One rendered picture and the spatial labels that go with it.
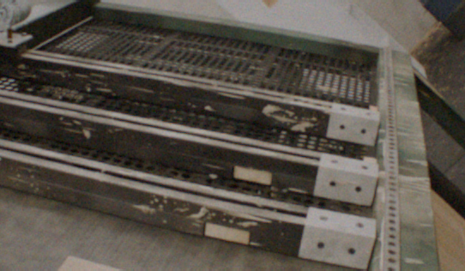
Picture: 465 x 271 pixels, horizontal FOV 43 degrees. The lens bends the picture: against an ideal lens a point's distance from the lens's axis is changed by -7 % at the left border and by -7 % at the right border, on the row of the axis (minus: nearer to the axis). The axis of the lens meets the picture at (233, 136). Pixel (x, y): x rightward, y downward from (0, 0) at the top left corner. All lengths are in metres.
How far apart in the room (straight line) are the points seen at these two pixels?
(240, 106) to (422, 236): 0.64
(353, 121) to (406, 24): 4.43
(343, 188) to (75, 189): 0.53
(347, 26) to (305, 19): 0.30
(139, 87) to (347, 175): 0.63
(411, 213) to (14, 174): 0.78
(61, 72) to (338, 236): 0.96
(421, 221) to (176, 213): 0.46
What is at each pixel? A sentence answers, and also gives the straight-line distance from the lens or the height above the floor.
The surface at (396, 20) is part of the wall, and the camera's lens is 5.93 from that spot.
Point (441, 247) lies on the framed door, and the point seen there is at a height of 0.46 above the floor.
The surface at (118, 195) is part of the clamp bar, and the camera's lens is 1.13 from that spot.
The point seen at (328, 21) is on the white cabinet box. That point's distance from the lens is 4.51.
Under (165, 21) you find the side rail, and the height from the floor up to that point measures 1.57.
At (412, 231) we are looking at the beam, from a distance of 1.15.
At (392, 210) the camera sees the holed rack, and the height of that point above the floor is 0.88.
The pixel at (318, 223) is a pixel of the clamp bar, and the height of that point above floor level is 1.01.
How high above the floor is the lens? 1.31
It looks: 5 degrees down
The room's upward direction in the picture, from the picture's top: 50 degrees counter-clockwise
